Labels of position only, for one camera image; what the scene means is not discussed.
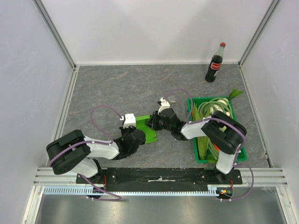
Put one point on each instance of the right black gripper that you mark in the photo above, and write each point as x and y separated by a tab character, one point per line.
154	121

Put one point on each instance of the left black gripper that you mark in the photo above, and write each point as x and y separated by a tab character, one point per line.
123	129

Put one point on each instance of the green paper box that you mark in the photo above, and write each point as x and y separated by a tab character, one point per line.
141	124

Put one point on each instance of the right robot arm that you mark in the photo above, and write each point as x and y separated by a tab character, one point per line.
224	132

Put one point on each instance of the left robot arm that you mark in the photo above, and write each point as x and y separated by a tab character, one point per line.
77	153

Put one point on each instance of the green long beans bundle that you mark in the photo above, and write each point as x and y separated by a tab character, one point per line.
206	109

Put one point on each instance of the cola glass bottle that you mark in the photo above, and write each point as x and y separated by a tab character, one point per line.
215	63

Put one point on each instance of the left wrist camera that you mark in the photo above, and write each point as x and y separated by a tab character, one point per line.
128	120

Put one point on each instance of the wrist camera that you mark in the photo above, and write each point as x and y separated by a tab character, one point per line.
128	120
163	104

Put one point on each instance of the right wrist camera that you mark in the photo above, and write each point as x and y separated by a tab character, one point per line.
163	104

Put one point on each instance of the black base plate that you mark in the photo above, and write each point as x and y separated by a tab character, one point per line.
162	179

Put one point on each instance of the grey cable duct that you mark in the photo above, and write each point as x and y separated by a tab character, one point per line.
90	191

